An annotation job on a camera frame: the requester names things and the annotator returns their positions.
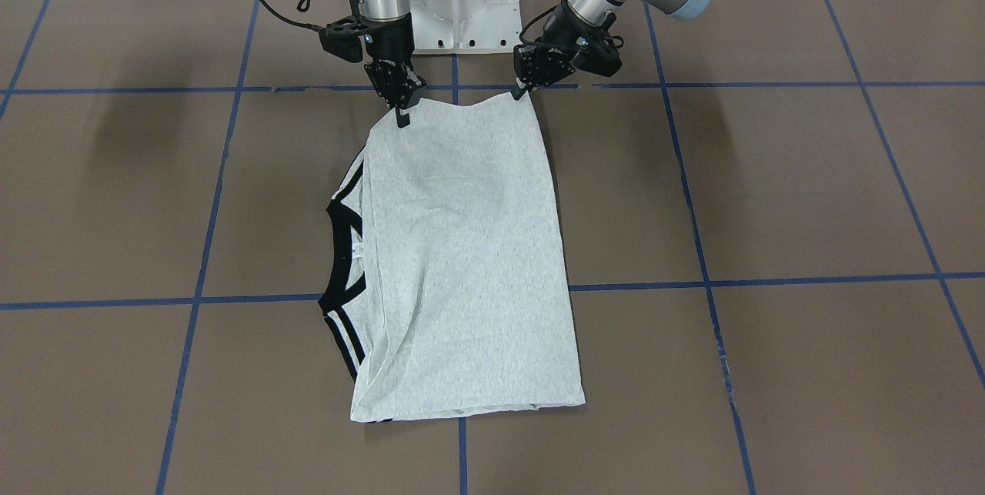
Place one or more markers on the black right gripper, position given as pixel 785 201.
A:
pixel 390 43

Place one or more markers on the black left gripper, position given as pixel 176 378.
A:
pixel 561 31

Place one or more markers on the grey cartoon print t-shirt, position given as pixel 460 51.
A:
pixel 448 294

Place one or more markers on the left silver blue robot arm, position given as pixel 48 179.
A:
pixel 592 11

